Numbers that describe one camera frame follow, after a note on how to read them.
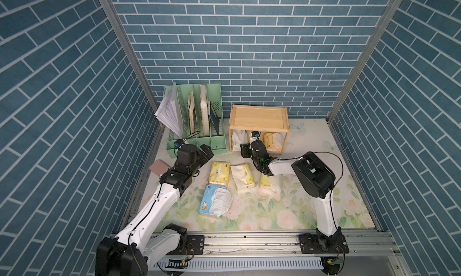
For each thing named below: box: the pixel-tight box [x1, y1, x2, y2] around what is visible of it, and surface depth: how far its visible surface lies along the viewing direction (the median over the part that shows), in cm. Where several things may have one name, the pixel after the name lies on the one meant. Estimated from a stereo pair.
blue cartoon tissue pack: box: [199, 184, 234, 218], surface depth 82 cm
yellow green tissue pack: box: [208, 160, 231, 186], surface depth 93 cm
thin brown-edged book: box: [187, 91, 195, 135], surface depth 102 cm
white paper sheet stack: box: [154, 82, 184, 138], surface depth 93 cm
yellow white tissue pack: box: [230, 163, 255, 188], surface depth 92 cm
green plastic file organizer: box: [166, 83, 227, 159], surface depth 105 cm
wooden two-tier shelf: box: [228, 105, 291, 155], surface depth 96 cm
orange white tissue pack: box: [262, 132, 283, 155], surface depth 103 cm
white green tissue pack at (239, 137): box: [231, 129, 248, 152], surface depth 101 cm
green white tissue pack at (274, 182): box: [259, 173, 284, 195], surface depth 90 cm
